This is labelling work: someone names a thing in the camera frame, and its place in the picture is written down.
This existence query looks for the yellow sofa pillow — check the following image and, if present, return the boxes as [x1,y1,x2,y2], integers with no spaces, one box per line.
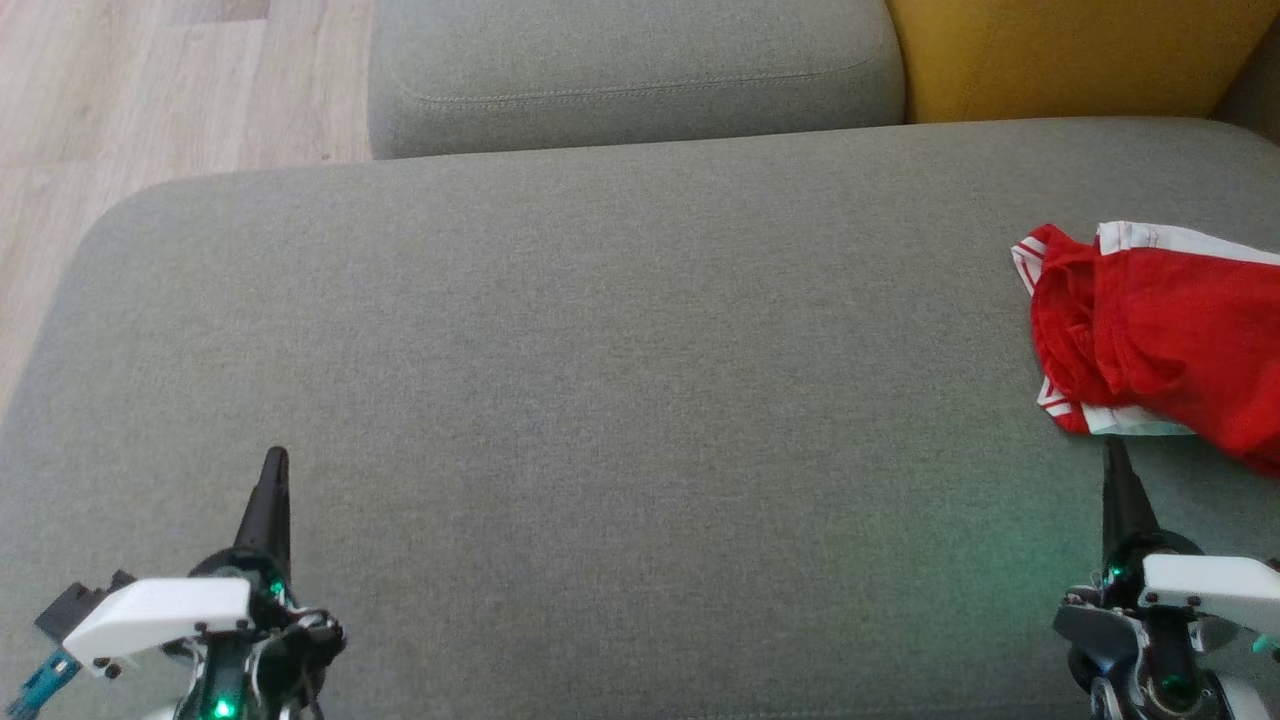
[885,0,1280,126]

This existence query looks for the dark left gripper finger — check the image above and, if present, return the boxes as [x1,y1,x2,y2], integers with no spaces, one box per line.
[233,447,292,582]

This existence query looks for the red Bulls jersey white sleeves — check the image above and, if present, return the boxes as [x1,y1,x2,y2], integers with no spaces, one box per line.
[1010,223,1197,438]

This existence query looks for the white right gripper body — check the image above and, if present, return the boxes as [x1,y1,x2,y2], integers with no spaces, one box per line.
[1053,532,1280,720]

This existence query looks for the grey sofa back cushion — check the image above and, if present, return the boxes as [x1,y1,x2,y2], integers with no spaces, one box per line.
[368,0,907,161]

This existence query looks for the grey sofa corner cushion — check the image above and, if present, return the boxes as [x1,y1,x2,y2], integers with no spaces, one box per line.
[1210,18,1280,151]

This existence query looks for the black left cable teal plug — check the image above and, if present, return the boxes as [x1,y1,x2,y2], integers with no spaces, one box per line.
[5,648,83,719]

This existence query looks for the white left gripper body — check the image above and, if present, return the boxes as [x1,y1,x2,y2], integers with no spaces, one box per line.
[62,550,347,720]

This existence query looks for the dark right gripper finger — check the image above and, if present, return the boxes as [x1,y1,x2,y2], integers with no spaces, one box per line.
[1103,440,1162,566]

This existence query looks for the large grey sofa seat cushion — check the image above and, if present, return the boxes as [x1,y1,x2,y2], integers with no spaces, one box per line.
[0,117,1280,720]

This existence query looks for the red mesh shorts white trim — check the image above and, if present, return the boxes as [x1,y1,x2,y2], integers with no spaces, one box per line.
[1093,220,1280,478]

